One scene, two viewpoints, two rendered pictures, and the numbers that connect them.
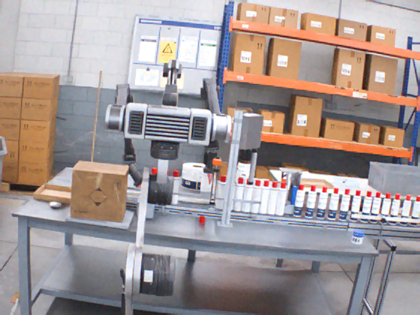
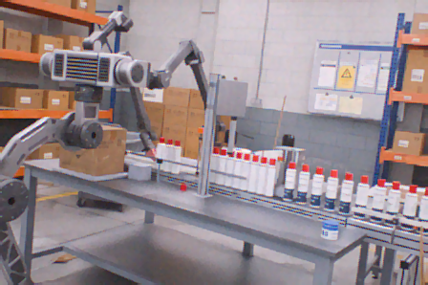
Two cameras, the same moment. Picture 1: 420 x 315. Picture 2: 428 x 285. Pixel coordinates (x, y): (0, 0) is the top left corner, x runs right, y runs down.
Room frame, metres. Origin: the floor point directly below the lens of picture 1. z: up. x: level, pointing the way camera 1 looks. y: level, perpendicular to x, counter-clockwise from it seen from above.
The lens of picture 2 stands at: (1.06, -1.61, 1.42)
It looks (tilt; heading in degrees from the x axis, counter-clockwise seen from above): 6 degrees down; 35
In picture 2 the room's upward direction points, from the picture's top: 6 degrees clockwise
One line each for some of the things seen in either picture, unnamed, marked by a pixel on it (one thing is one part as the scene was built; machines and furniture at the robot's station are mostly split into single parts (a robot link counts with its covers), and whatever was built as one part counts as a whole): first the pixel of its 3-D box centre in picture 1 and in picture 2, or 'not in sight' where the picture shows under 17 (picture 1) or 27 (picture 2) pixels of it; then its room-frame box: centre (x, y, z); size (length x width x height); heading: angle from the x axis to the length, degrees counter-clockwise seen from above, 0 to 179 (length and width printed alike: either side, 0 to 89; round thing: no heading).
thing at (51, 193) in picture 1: (60, 193); not in sight; (3.28, 0.93, 0.85); 0.30 x 0.26 x 0.04; 91
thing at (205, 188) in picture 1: (208, 173); (228, 152); (3.58, 0.02, 1.03); 0.09 x 0.09 x 0.30
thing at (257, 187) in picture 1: (256, 196); (245, 171); (3.31, -0.28, 0.98); 0.05 x 0.05 x 0.20
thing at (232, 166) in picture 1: (232, 168); (208, 135); (3.16, -0.11, 1.16); 0.04 x 0.04 x 0.67; 1
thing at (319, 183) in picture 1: (311, 183); (411, 194); (4.66, -0.86, 0.82); 0.34 x 0.24 x 0.03; 101
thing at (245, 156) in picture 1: (244, 166); (286, 155); (3.91, -0.22, 1.04); 0.09 x 0.09 x 0.29
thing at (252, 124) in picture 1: (247, 130); (228, 98); (3.22, -0.18, 1.38); 0.17 x 0.10 x 0.19; 146
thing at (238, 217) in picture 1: (217, 212); (210, 186); (3.30, -0.06, 0.85); 1.65 x 0.11 x 0.05; 91
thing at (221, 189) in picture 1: (221, 192); (214, 164); (3.31, -0.07, 0.98); 0.05 x 0.05 x 0.20
